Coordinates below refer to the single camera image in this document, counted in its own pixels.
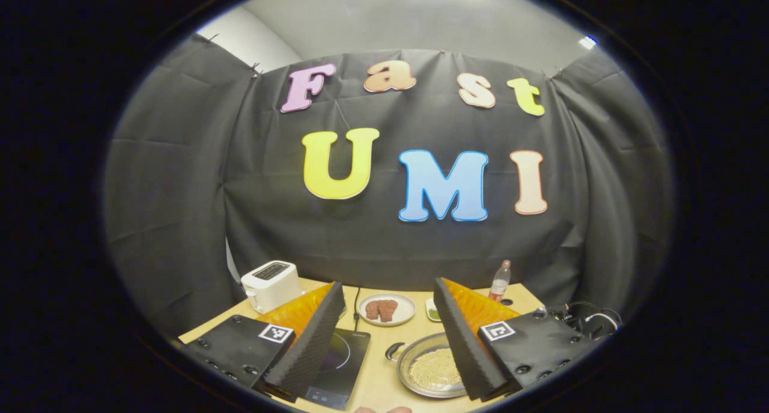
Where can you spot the white divided dish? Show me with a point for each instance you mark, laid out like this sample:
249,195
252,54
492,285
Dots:
432,309

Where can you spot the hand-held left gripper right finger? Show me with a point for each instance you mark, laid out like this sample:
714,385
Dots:
465,347

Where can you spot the clear plastic water bottle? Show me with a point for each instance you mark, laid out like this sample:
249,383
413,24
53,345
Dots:
498,284

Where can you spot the stainless steel pot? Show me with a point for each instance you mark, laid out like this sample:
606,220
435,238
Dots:
408,359

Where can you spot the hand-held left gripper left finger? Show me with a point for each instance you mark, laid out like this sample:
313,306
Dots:
315,347

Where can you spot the pile of soybeans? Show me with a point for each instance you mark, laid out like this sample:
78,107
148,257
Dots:
435,371

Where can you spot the black backdrop cloth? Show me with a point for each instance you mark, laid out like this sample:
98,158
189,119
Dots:
420,244

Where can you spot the red meat patty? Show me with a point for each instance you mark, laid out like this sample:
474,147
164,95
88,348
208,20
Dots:
389,311
372,311

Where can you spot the white toaster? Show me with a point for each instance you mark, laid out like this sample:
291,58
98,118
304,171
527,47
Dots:
270,287

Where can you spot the white round plate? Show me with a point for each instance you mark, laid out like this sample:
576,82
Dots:
405,309

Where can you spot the black induction cooktop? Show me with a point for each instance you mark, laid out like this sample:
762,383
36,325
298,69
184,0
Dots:
345,365

